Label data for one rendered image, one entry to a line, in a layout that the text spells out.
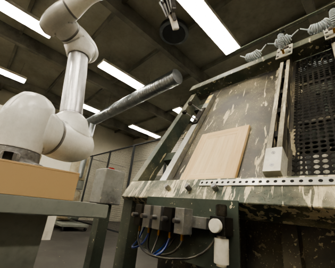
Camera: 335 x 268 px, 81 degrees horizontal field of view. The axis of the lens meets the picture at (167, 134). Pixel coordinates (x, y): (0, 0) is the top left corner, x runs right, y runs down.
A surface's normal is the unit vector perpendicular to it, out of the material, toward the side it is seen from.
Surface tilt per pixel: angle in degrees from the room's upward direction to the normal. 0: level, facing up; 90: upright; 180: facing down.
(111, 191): 90
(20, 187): 90
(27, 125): 89
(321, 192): 59
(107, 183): 90
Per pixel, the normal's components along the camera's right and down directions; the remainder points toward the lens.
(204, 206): -0.68, -0.32
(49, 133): 0.95, 0.04
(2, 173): 0.70, -0.19
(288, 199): -0.54, -0.75
